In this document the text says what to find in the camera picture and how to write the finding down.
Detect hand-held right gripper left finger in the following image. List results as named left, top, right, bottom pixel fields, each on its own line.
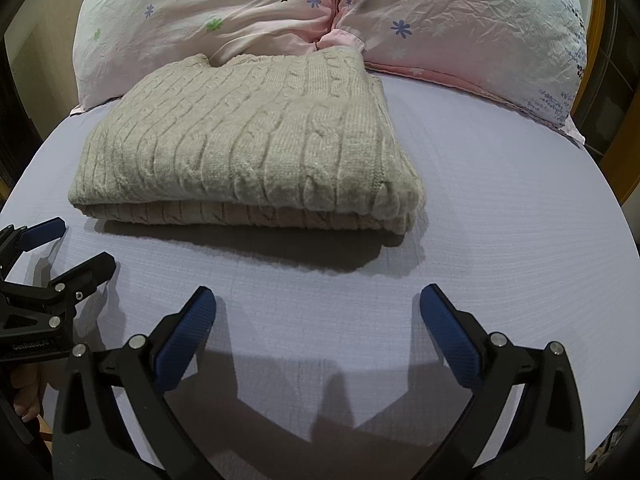
left=51, top=285, right=218, bottom=480

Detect pink floral pillow with tree print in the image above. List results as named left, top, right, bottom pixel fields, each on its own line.
left=71, top=0, right=368, bottom=112

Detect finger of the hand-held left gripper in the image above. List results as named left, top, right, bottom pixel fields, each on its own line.
left=0, top=217, right=67, bottom=283
left=0, top=252, right=117, bottom=332

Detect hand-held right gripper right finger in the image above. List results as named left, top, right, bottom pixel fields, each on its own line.
left=419, top=283, right=589, bottom=480

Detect beige cable-knit sweater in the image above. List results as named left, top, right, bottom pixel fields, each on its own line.
left=68, top=47, right=426, bottom=236

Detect wooden bed frame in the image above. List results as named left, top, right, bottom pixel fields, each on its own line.
left=571, top=0, right=640, bottom=211

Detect person's left hand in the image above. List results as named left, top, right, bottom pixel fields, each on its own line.
left=11, top=361, right=45, bottom=422

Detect lavender bed sheet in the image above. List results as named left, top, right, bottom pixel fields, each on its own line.
left=0, top=72, right=640, bottom=480

